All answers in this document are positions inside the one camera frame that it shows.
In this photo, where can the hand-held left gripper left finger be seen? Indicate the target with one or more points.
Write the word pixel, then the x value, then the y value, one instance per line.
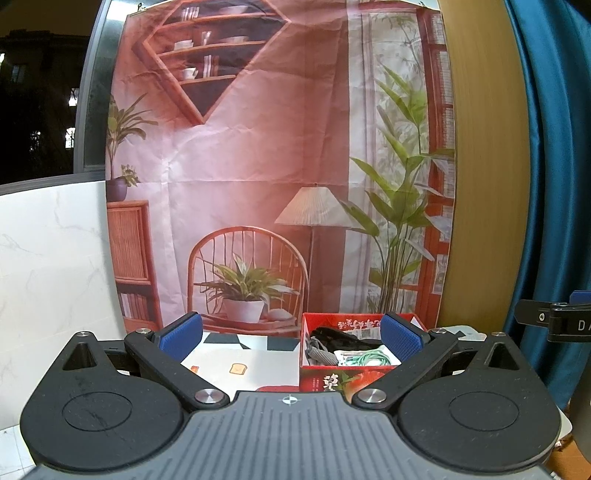
pixel 182 338

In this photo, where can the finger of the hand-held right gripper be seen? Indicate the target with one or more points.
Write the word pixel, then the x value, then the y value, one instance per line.
pixel 533 314

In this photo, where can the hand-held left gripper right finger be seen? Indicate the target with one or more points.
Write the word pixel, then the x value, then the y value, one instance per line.
pixel 400 340

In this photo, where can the black eye mask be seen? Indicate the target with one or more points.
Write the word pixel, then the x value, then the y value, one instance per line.
pixel 344 339

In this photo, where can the white plastic wrapper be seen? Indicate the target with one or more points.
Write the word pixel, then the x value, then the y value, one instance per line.
pixel 346 357

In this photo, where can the grey knit cloth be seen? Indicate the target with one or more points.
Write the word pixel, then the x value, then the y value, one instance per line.
pixel 321 354

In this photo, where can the red strawberry print box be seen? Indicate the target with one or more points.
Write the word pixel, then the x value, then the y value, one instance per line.
pixel 323 381

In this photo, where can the cartoon print table mat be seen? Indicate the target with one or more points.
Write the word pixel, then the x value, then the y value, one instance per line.
pixel 249 364

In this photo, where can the white marble board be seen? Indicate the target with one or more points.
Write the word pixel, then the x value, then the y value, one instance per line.
pixel 55 286

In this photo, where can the blue curtain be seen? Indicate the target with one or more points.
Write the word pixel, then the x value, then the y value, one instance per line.
pixel 558 161

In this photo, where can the yellow wooden panel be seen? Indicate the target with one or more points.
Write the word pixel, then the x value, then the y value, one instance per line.
pixel 485 161

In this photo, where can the room scene backdrop cloth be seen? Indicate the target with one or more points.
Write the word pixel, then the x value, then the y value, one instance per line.
pixel 258 147

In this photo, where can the dark window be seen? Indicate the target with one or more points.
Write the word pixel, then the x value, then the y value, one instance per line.
pixel 37 92

